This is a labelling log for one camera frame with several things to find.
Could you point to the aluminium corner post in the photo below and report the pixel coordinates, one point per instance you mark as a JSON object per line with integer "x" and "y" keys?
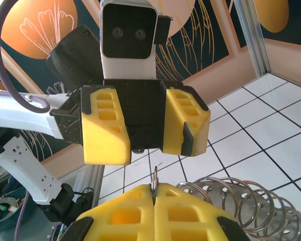
{"x": 253, "y": 37}

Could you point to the teal plastic bin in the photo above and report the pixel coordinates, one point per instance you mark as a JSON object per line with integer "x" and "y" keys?
{"x": 12, "y": 198}

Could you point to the long aluminium base rail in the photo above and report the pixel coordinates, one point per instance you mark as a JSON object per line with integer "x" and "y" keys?
{"x": 90, "y": 180}

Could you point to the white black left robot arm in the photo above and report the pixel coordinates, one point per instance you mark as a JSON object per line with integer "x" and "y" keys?
{"x": 20, "y": 120}

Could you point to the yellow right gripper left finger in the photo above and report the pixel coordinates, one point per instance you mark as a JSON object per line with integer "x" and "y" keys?
{"x": 130, "y": 200}

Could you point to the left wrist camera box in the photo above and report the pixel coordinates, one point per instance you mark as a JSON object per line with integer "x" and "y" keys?
{"x": 128, "y": 32}

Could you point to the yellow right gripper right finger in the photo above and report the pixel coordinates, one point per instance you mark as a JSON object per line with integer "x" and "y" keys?
{"x": 180, "y": 200}

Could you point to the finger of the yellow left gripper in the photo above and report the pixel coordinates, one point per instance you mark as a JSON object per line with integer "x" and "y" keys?
{"x": 175, "y": 135}
{"x": 102, "y": 145}

